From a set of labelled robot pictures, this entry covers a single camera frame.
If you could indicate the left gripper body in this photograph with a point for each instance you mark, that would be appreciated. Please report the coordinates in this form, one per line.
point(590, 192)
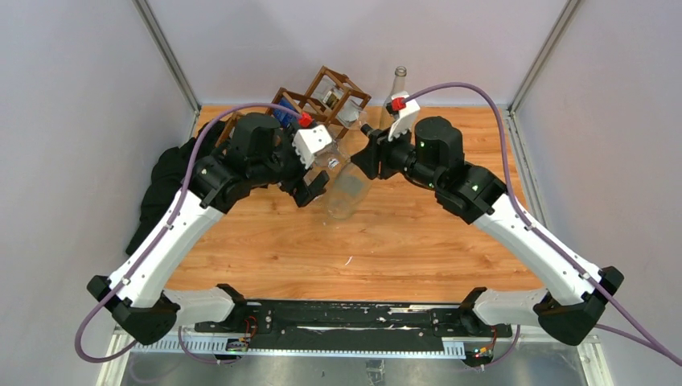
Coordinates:
point(287, 169)

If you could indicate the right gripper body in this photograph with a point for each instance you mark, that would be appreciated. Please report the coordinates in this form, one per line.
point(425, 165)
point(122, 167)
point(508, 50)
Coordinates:
point(397, 155)

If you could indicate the clear tall wine bottle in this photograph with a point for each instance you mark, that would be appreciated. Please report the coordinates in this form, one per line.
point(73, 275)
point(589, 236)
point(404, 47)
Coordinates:
point(348, 191)

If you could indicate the brown wooden wine rack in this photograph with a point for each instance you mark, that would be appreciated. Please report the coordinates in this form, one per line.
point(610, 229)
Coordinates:
point(312, 107)

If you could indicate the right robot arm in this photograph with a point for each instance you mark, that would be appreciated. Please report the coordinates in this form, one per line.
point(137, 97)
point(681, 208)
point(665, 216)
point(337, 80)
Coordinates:
point(574, 293)

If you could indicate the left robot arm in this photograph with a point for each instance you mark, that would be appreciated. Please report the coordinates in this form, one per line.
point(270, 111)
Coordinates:
point(258, 153)

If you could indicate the blue bottle with BLUE text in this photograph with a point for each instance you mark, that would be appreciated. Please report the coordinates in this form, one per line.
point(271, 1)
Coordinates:
point(332, 160)

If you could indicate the black cloth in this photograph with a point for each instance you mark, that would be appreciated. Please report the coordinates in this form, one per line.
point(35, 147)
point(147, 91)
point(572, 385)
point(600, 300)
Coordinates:
point(165, 180)

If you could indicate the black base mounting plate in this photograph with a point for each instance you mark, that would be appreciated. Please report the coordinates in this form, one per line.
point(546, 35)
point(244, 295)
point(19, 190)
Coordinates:
point(351, 323)

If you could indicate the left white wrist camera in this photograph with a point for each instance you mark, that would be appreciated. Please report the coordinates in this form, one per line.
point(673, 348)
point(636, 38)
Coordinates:
point(308, 143)

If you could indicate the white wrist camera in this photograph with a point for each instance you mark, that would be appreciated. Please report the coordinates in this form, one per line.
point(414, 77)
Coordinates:
point(405, 111)
point(308, 143)

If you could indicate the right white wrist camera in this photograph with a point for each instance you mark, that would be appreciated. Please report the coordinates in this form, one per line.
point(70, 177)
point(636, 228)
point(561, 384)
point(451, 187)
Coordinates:
point(405, 111)

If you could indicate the aluminium slotted rail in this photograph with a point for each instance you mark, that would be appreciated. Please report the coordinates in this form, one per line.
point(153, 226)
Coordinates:
point(214, 345)

